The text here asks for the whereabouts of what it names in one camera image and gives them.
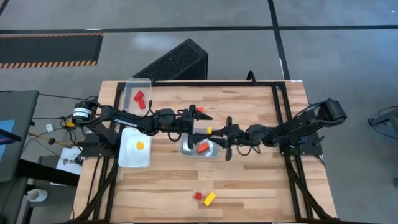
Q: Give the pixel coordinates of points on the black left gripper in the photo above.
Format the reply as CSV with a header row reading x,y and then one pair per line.
x,y
183,121

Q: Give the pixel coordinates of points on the white cup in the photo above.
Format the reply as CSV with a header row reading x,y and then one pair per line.
x,y
37,195

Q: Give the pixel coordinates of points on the grey tripod stand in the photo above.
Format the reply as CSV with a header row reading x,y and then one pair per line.
x,y
385,118

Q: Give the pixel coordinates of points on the white plastic bin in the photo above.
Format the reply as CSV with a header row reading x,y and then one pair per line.
x,y
132,158

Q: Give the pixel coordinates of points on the grey desk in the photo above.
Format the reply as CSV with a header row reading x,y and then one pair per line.
x,y
18,105

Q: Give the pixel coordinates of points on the clear plastic bin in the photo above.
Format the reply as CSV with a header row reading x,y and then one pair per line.
x,y
129,93

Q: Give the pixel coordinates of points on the white paper sheet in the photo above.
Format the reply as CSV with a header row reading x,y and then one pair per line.
x,y
70,160

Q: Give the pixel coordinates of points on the orange rectangular block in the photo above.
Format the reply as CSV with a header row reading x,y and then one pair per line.
x,y
202,147

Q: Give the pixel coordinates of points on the yellow rectangular block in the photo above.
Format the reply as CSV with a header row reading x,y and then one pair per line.
x,y
209,130

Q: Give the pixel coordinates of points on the yellow cylinder block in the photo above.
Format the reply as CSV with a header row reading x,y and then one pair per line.
x,y
209,198

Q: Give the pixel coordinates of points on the yellow-orange block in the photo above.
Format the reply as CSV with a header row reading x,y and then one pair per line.
x,y
140,145

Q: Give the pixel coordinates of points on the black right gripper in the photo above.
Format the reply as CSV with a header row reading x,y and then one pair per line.
x,y
239,135

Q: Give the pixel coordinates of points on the black aluminium table frame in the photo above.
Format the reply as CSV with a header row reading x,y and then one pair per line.
x,y
202,83

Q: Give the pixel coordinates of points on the red rectangular block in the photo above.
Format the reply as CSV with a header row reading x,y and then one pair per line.
x,y
138,96
142,103

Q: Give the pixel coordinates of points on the black perforated computer case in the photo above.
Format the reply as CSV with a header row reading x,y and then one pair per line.
x,y
174,62

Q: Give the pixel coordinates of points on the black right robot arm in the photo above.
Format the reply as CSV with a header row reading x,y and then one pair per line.
x,y
298,127

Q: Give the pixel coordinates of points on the black desk base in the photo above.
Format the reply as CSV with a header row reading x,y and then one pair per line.
x,y
40,171

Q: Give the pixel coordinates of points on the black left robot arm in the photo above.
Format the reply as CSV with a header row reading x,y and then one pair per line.
x,y
124,121

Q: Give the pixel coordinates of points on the red cube block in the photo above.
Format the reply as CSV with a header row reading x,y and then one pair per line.
x,y
198,196

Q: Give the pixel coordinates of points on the white power adapter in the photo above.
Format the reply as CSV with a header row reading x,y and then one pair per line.
x,y
49,127

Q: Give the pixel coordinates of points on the silver metal tray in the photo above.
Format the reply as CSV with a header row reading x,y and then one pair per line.
x,y
211,153

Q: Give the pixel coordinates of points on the blue screen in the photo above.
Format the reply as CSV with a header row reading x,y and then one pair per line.
x,y
7,124

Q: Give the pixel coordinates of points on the black hazard-striped floor mat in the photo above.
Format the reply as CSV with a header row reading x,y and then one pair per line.
x,y
49,48

